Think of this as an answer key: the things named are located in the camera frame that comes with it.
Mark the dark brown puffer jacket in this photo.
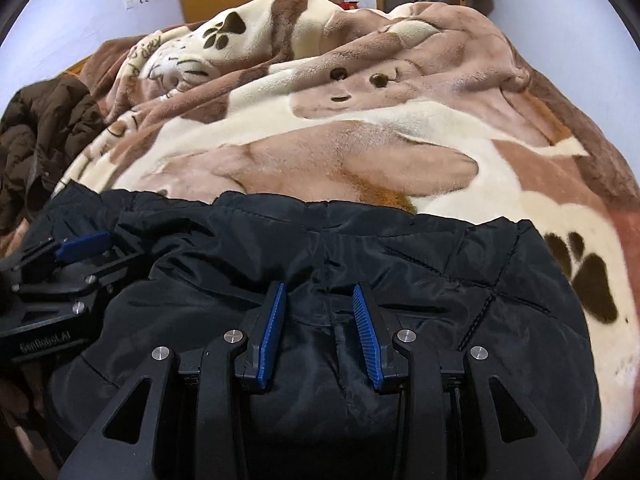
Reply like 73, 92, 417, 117
0, 77, 110, 237

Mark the brown cream printed blanket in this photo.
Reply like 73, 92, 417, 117
0, 0, 640, 480

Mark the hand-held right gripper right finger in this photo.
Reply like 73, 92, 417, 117
351, 282, 583, 480

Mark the black padded jacket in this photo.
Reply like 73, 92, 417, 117
30, 182, 601, 480

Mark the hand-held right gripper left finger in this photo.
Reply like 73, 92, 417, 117
59, 281, 288, 480

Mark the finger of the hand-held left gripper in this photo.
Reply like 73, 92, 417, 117
0, 231, 118, 275
12, 250, 149, 307

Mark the wooden bed frame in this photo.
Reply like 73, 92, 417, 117
64, 57, 97, 82

